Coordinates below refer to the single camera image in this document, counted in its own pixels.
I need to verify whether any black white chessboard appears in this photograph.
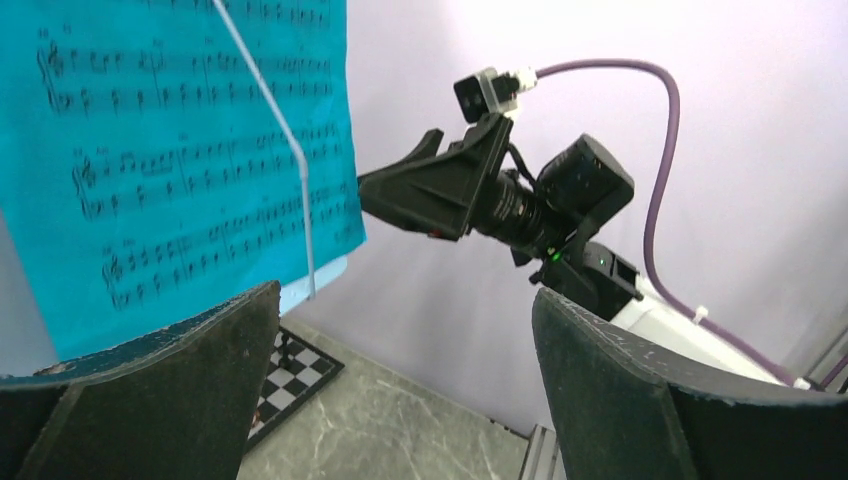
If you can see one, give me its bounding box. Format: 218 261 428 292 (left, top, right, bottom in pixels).
245 324 345 453

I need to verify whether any blue sheet music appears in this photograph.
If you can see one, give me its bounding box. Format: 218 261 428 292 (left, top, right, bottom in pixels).
1 1 365 360

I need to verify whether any light blue music stand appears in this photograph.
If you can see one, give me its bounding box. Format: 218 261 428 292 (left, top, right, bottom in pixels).
212 1 349 316

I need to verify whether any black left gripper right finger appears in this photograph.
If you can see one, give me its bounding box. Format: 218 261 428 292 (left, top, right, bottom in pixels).
531 288 847 479

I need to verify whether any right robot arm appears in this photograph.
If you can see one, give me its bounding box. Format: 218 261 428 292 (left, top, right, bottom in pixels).
358 114 847 479

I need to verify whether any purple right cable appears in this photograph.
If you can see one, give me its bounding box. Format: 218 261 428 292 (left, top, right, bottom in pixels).
535 58 848 391

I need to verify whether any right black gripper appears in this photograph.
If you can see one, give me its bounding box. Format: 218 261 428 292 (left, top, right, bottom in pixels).
357 114 550 252

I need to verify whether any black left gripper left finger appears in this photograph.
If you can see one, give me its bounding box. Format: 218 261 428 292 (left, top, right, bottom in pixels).
1 281 281 479

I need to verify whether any black chess pieces pair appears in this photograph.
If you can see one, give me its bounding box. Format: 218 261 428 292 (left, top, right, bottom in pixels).
277 331 291 368

